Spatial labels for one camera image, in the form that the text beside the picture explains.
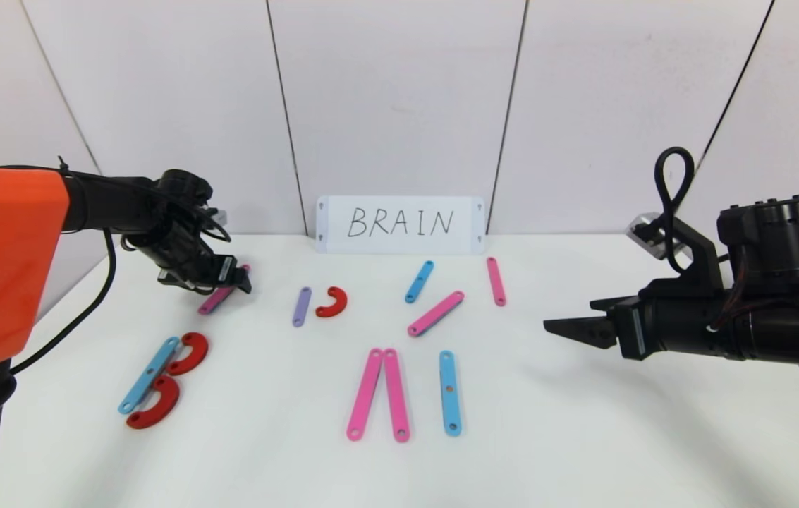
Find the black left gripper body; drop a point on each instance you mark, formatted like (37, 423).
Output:
(224, 269)

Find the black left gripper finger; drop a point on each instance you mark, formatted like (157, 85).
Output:
(241, 283)

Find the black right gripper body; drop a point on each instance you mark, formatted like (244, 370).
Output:
(632, 329)

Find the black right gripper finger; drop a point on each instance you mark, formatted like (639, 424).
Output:
(589, 331)
(614, 305)

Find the pink bar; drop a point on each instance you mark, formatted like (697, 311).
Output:
(396, 395)
(496, 282)
(214, 301)
(436, 313)
(365, 395)

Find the short purple bar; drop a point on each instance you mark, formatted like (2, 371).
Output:
(302, 307)

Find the red C-shaped piece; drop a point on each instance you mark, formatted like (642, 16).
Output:
(340, 302)
(196, 353)
(166, 406)

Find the black and orange left arm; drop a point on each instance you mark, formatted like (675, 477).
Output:
(4, 268)

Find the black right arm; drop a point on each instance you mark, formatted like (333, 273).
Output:
(780, 233)

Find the white BRAIN sign card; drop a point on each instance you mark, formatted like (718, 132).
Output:
(399, 204)

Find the long blue bar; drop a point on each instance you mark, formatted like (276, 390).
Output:
(149, 376)

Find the blue bar with orange hole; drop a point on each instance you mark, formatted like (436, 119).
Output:
(449, 406)

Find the short blue bar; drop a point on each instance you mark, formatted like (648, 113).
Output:
(419, 283)

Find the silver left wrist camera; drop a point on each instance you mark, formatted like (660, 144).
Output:
(219, 217)

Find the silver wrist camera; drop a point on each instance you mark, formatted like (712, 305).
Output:
(219, 217)
(646, 231)

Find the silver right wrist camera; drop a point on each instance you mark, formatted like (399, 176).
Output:
(646, 231)

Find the black right camera bracket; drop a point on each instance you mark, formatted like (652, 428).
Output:
(695, 254)

